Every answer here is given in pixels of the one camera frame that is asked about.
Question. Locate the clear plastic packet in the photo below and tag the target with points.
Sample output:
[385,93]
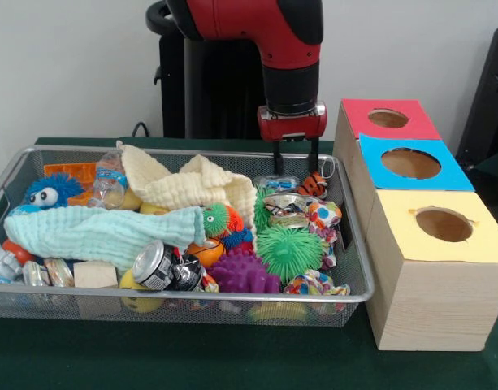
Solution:
[279,183]

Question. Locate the blue fuzzy toy with eyes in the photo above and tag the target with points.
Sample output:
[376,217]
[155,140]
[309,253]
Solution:
[61,187]

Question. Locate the black standing panel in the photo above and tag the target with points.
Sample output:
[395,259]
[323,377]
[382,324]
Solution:
[488,101]

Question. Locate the green and orange puffer toy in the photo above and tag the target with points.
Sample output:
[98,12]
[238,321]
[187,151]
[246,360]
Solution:
[216,215]

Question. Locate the purple spiky rubber ball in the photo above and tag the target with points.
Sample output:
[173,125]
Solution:
[240,272]

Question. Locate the cream cloth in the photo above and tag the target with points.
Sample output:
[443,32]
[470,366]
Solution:
[183,187]

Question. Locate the mint green cloth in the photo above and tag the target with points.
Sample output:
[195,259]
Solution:
[94,235]

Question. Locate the green spiky rubber ball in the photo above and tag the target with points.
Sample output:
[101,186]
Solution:
[287,252]

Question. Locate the crushed black can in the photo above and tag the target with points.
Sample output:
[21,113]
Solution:
[155,264]

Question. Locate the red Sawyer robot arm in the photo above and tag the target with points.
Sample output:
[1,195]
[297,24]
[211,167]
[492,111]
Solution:
[289,81]

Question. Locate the orange striped tiger plush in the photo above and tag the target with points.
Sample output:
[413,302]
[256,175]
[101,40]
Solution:
[309,187]

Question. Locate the wooden box with three holes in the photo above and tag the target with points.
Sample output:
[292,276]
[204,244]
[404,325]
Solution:
[431,300]

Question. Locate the orange plastic tray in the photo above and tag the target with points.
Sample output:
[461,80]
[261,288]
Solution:
[70,168]

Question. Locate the clear mesh bin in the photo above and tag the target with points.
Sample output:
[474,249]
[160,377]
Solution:
[273,315]

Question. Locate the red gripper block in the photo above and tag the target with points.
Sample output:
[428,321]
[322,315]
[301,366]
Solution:
[293,128]

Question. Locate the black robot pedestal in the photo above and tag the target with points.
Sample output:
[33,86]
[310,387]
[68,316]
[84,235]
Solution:
[216,89]

